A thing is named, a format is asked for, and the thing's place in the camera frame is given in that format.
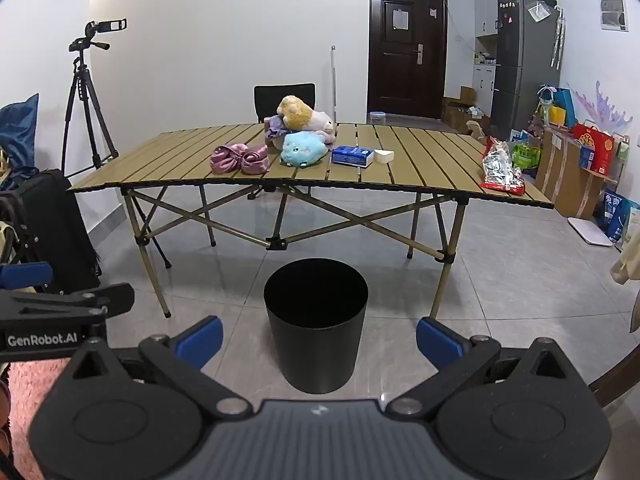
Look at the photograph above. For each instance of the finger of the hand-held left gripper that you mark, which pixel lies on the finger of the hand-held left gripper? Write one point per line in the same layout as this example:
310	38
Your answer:
50	302
25	276

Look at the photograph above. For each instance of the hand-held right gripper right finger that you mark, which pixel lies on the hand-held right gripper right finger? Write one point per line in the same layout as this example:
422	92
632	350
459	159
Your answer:
440	342

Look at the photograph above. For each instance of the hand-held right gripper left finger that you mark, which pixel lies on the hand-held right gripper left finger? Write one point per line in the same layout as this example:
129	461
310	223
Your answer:
200	337

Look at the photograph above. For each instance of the black round waste bin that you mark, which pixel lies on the black round waste bin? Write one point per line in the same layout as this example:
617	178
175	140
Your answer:
315	350

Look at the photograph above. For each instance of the pink satin scrunchie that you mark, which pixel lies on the pink satin scrunchie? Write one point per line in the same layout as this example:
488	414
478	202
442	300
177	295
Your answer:
256	160
226	159

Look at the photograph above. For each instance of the white foam disc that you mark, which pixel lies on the white foam disc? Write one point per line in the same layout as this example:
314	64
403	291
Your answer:
384	156

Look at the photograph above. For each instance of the blue tissue pack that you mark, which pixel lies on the blue tissue pack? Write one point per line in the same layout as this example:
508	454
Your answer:
351	156

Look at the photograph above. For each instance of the light blue plush toy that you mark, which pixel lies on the light blue plush toy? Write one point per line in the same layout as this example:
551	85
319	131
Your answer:
302	149

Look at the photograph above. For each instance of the purple plush bear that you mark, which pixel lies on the purple plush bear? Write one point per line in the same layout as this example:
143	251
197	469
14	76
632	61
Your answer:
277	136

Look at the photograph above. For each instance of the white and lavender plush bear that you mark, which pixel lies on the white and lavender plush bear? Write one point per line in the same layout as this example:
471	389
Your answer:
320	121

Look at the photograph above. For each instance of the pink fuzzy cloth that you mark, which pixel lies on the pink fuzzy cloth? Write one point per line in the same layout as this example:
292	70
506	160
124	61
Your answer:
35	385

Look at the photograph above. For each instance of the brown wooden furniture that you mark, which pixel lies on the brown wooden furniture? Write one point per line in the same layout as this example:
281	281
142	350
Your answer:
617	380

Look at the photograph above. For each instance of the red and silver snack bag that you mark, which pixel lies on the red and silver snack bag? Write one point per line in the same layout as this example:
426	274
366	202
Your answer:
500	170

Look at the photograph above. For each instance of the tan slatted folding table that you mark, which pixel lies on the tan slatted folding table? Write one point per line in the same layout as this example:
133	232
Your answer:
425	160

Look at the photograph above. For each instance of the white bathroom scale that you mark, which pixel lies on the white bathroom scale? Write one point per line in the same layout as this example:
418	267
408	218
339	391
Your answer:
590	232

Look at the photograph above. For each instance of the black tripod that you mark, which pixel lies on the black tripod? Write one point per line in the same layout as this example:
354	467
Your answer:
82	90

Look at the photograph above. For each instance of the beige cloth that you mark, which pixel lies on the beige cloth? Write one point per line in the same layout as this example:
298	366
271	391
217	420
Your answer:
627	260

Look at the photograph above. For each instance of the large taped cardboard box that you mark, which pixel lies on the large taped cardboard box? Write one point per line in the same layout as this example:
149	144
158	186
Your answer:
565	180

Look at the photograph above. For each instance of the green plastic bag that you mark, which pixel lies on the green plastic bag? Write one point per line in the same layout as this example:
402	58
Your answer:
527	156

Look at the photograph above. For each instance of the blue pet food bag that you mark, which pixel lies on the blue pet food bag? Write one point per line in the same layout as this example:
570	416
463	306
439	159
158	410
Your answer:
617	215

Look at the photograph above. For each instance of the small brown cardboard boxes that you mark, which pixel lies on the small brown cardboard boxes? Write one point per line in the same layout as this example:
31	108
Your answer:
460	110

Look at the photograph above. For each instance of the red gift box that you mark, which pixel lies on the red gift box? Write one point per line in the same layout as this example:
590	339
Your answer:
597	152

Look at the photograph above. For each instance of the black folding chair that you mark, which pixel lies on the black folding chair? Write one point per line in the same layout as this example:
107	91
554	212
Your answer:
285	102

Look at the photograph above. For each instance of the yellow gift bag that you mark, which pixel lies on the yellow gift bag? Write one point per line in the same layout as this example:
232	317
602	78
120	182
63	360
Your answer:
557	116

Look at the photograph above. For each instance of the teal and pink plastic toy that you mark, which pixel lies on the teal and pink plastic toy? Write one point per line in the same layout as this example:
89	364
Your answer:
546	102

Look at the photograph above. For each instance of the white base cabinet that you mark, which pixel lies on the white base cabinet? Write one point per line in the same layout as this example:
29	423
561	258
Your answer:
482	79

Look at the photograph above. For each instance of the dark brown door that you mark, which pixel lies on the dark brown door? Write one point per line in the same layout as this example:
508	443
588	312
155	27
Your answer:
400	75

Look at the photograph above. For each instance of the blue gift bag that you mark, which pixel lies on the blue gift bag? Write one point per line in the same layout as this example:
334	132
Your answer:
567	102

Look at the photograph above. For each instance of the white mop pole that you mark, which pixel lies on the white mop pole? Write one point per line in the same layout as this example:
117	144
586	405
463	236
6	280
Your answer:
333	90

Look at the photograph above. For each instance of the grey refrigerator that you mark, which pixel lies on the grey refrigerator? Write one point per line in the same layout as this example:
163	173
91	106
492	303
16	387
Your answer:
522	60

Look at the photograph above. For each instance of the white paper on door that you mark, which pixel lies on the white paper on door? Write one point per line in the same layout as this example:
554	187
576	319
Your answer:
400	20

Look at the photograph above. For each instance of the hanging packet strip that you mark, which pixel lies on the hanging packet strip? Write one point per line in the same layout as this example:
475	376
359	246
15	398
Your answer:
557	35

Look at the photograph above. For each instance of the white electrical panel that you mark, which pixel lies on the white electrical panel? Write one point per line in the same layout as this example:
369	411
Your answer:
613	14

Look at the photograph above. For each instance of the black camera on tripod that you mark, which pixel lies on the black camera on tripod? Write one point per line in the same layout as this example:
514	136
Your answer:
107	26

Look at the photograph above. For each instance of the purple coral wall decoration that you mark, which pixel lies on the purple coral wall decoration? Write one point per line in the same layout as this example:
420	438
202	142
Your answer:
602	110

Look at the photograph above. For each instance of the white wall cabinet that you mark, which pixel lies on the white wall cabinet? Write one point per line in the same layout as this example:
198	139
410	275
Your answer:
492	5

